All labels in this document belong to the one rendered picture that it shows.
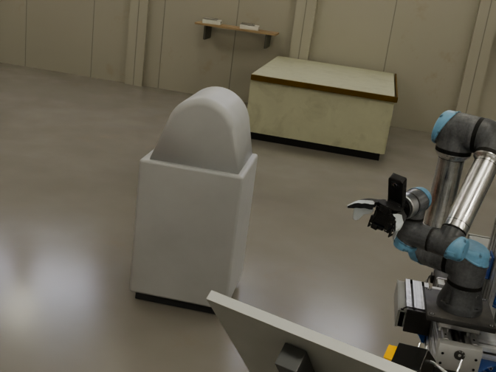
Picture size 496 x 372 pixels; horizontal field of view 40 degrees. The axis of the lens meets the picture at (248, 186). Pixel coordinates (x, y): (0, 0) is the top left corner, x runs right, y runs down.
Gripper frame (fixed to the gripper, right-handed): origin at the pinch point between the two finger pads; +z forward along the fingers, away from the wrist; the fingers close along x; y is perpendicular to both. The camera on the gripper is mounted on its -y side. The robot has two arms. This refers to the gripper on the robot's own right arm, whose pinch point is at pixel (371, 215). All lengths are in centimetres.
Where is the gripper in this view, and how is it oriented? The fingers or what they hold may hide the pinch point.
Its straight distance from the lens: 184.8
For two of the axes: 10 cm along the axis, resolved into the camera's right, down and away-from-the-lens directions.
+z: -6.0, 1.8, -7.8
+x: -7.7, -4.1, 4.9
